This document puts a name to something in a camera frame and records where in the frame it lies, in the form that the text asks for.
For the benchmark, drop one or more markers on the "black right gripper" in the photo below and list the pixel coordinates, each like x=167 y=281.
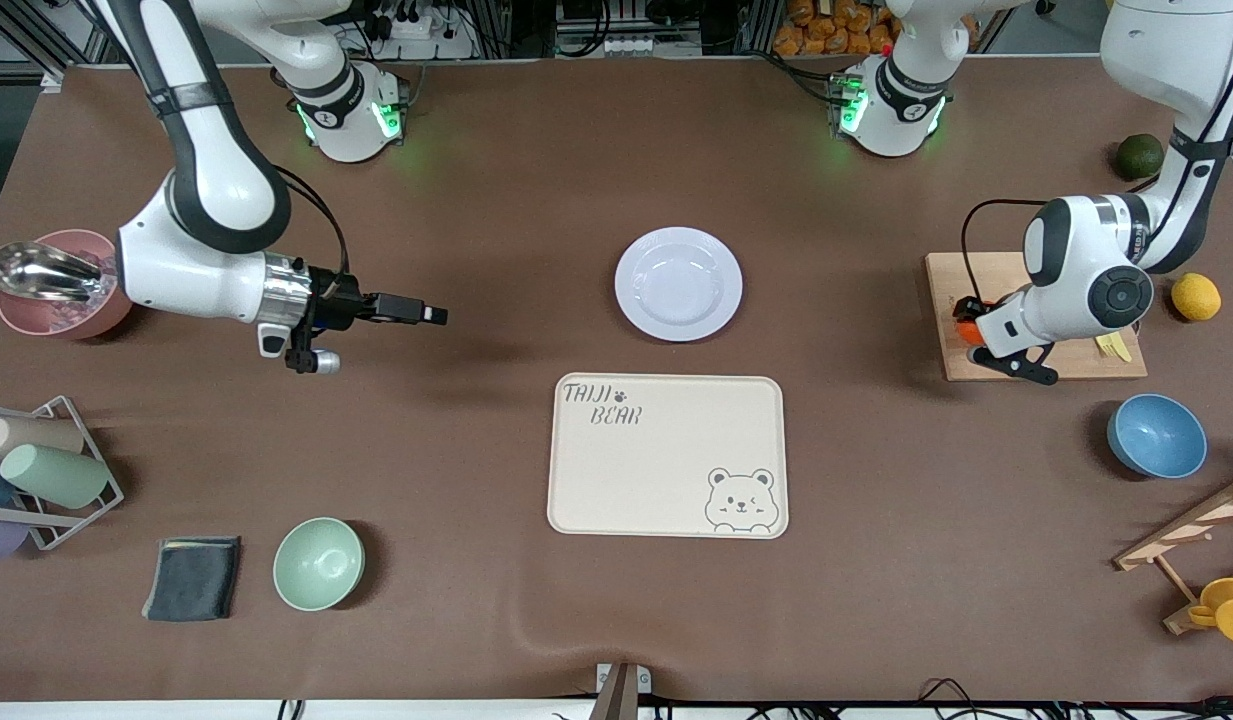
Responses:
x=342 y=302

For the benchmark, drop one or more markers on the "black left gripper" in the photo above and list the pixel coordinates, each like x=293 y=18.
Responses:
x=968 y=308

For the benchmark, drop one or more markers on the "pale lavender round plate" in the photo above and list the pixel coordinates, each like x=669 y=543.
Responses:
x=678 y=284

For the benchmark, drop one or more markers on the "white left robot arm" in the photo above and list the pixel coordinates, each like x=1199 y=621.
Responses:
x=1086 y=270

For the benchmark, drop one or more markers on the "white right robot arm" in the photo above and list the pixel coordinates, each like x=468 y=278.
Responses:
x=216 y=190

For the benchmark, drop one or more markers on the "wooden cutting board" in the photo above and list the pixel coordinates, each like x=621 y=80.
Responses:
x=941 y=280

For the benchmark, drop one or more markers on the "yellow plastic fork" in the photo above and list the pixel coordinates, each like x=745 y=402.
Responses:
x=1108 y=346

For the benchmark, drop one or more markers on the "yellow plastic knife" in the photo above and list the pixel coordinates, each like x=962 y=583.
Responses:
x=1124 y=350

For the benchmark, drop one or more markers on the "blue bowl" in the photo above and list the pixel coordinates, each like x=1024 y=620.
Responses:
x=1156 y=436

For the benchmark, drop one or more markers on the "yellow lemon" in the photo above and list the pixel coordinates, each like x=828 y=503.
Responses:
x=1196 y=297

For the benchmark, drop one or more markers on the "dark green lime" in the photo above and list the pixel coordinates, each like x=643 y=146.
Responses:
x=1140 y=156

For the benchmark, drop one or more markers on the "mint green bowl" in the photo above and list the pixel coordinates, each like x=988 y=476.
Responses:
x=318 y=564

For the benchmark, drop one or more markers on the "white power strip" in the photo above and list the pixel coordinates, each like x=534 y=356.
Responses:
x=426 y=30

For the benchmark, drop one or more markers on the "cream tray with bear print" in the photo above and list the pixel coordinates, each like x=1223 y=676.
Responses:
x=666 y=460

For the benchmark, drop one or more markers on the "wooden mug rack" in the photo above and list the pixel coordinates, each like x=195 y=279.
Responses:
x=1191 y=525

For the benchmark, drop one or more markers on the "pile of orange fruit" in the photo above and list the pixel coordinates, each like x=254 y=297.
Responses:
x=836 y=25

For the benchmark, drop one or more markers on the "pink bowl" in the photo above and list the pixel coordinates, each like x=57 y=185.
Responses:
x=66 y=320

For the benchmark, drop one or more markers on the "dark grey folded cloth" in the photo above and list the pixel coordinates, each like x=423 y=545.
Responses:
x=192 y=578

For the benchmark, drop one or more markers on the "shiny metal scoop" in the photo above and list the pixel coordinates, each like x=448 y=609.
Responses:
x=46 y=272

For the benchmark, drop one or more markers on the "mint green cup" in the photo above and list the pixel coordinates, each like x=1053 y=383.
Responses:
x=56 y=475

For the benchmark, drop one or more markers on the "beige cup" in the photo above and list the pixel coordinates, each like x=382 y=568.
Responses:
x=31 y=434

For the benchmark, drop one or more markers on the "yellow mug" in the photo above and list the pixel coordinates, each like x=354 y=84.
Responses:
x=1231 y=610

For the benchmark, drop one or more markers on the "metal camera stand clamp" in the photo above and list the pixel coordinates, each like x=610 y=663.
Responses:
x=621 y=690

